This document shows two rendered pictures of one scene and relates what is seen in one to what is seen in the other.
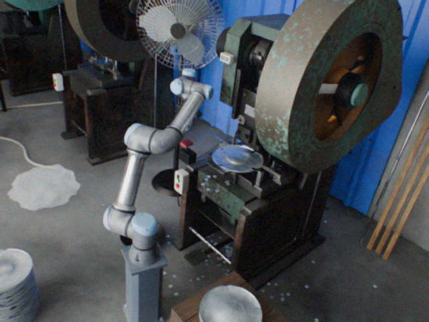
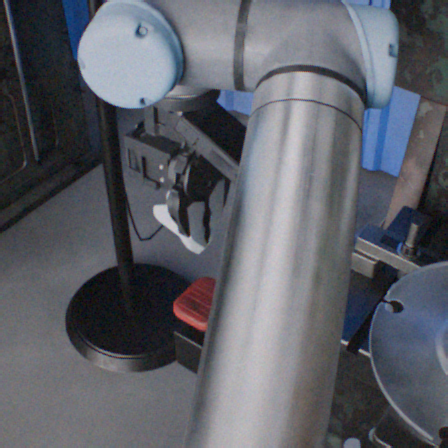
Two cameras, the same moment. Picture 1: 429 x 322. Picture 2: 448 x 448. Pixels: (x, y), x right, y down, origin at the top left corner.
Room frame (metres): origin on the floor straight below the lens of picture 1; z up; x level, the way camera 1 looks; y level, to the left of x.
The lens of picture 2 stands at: (1.54, 0.25, 1.34)
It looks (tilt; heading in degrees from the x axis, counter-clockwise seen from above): 42 degrees down; 352
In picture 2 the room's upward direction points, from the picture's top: straight up
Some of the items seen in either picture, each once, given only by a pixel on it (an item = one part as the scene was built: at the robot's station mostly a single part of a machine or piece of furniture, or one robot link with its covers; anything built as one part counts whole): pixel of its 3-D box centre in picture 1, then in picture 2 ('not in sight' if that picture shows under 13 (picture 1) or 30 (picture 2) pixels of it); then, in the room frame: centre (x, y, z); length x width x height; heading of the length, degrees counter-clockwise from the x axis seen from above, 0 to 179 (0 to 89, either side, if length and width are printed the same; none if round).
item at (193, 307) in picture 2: (186, 147); (206, 318); (2.06, 0.20, 0.72); 0.07 x 0.06 x 0.08; 136
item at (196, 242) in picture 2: not in sight; (176, 221); (2.07, 0.23, 0.88); 0.06 x 0.03 x 0.09; 46
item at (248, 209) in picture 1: (291, 211); not in sight; (1.91, -0.49, 0.45); 0.92 x 0.12 x 0.90; 136
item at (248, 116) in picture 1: (255, 113); not in sight; (1.97, -0.17, 1.04); 0.17 x 0.15 x 0.30; 136
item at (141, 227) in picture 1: (143, 229); not in sight; (1.41, 0.31, 0.62); 0.13 x 0.12 x 0.14; 71
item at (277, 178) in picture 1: (273, 169); not in sight; (1.88, -0.32, 0.76); 0.17 x 0.06 x 0.10; 46
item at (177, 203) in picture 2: not in sight; (186, 198); (2.05, 0.22, 0.93); 0.05 x 0.02 x 0.09; 136
